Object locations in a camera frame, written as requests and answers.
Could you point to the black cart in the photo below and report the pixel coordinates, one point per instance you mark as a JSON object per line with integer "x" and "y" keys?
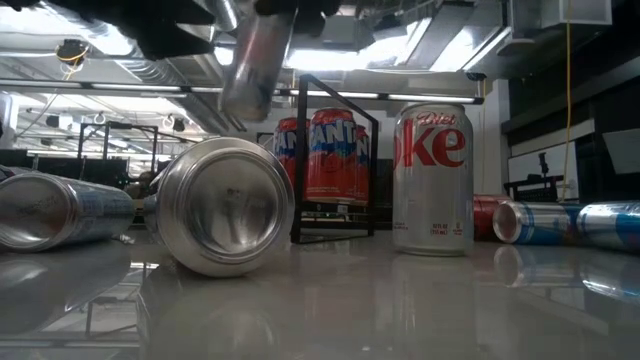
{"x": 532, "y": 190}

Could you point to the blue silver slim can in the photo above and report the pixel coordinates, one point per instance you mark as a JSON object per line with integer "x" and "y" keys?
{"x": 612, "y": 225}
{"x": 540, "y": 222}
{"x": 50, "y": 210}

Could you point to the red Coca-Cola can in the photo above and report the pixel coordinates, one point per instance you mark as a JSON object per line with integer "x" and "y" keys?
{"x": 225, "y": 205}
{"x": 484, "y": 220}

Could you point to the white slim can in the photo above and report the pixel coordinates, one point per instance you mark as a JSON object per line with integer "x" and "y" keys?
{"x": 255, "y": 70}

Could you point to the black rack frame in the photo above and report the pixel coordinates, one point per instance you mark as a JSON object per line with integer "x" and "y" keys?
{"x": 106, "y": 150}

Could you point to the white wall board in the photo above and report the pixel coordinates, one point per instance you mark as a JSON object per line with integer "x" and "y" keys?
{"x": 525, "y": 165}

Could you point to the silver Diet Coke can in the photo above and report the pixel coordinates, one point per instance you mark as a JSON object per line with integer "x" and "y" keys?
{"x": 432, "y": 200}

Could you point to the person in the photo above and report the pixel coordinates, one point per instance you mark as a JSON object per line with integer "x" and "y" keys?
{"x": 144, "y": 180}

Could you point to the red Fanta can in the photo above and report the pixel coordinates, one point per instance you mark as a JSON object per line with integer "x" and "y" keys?
{"x": 286, "y": 160}
{"x": 363, "y": 170}
{"x": 332, "y": 165}

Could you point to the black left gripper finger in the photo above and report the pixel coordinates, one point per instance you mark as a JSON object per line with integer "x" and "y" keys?
{"x": 310, "y": 12}

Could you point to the fluorescent ceiling light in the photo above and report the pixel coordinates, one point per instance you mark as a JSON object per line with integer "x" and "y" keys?
{"x": 325, "y": 60}

